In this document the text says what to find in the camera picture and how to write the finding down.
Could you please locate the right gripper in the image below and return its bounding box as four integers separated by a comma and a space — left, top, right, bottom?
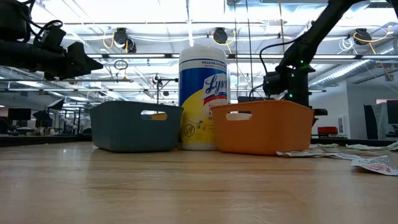
287, 65, 329, 125

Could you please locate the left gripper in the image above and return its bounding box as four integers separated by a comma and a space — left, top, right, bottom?
30, 41, 104, 81

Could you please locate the green striped bandage strip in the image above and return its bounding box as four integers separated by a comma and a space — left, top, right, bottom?
309, 142, 340, 149
345, 140, 398, 152

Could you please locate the red storage bin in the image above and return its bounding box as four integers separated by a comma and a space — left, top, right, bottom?
317, 126, 338, 135

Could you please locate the black softbox light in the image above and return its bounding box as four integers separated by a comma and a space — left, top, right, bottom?
46, 98, 65, 111
32, 110, 53, 128

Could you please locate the white packet red print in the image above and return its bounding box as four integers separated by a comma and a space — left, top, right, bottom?
326, 152, 365, 161
350, 155, 398, 177
275, 150, 330, 157

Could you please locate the black panel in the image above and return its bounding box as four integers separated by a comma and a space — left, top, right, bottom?
363, 105, 379, 140

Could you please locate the orange plastic bin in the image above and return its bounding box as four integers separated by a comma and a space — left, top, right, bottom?
210, 99, 315, 156

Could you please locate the clear plastic sheet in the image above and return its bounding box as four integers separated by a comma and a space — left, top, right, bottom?
372, 102, 389, 140

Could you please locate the black monitor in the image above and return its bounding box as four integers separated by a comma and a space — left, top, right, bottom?
7, 108, 32, 121

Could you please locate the teal plastic bin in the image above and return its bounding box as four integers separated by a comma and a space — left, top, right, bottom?
89, 100, 185, 153

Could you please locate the disinfecting wipes canister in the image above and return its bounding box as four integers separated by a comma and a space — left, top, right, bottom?
178, 44, 228, 152

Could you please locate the white wall box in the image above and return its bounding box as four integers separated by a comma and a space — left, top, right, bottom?
338, 115, 349, 135

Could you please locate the hanging black cable loop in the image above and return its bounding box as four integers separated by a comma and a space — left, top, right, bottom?
113, 59, 129, 71

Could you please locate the silver ventilation duct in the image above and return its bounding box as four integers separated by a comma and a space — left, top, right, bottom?
309, 57, 398, 90

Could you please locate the ceiling cable reel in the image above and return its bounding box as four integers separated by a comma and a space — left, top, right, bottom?
354, 27, 373, 46
212, 27, 229, 45
112, 27, 137, 54

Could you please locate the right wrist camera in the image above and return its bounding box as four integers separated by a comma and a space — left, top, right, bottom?
262, 71, 289, 97

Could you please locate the white ceiling cable coil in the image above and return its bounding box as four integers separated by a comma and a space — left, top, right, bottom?
338, 37, 354, 54

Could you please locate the dark wall screen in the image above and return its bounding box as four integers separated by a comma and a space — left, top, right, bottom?
375, 98, 398, 125

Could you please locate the black drop cable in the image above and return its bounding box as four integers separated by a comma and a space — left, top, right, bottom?
245, 0, 255, 100

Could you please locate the yellow drop cable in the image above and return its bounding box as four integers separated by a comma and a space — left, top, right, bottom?
278, 0, 285, 44

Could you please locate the thin black hanging cable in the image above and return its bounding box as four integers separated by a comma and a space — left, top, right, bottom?
233, 0, 239, 100

